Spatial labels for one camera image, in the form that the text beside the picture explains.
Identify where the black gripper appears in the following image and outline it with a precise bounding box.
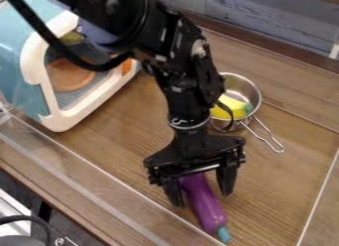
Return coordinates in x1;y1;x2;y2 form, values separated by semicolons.
142;119;247;208

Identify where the purple toy eggplant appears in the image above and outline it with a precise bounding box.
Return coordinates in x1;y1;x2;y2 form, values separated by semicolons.
179;174;233;243

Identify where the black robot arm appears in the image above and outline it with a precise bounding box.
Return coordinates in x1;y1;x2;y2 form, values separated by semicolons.
54;0;246;206

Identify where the yellow toy banana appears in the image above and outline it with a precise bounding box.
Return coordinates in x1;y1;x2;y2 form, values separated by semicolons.
211;94;255;119

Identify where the clear acrylic barrier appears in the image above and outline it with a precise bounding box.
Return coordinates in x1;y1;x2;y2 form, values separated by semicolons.
0;107;223;246

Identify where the orange microwave turntable plate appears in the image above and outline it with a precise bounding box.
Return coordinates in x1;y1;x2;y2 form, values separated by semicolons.
47;58;95;92

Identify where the blue toy microwave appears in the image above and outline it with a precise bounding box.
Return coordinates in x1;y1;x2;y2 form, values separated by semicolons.
0;0;141;132

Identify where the silver pot with handle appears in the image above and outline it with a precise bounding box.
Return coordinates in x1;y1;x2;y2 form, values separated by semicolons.
210;72;285;154

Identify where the black device with cable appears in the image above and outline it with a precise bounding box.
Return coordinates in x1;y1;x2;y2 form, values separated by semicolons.
0;215;81;246

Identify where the black cable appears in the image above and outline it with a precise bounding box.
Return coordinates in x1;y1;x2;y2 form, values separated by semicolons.
0;0;137;72

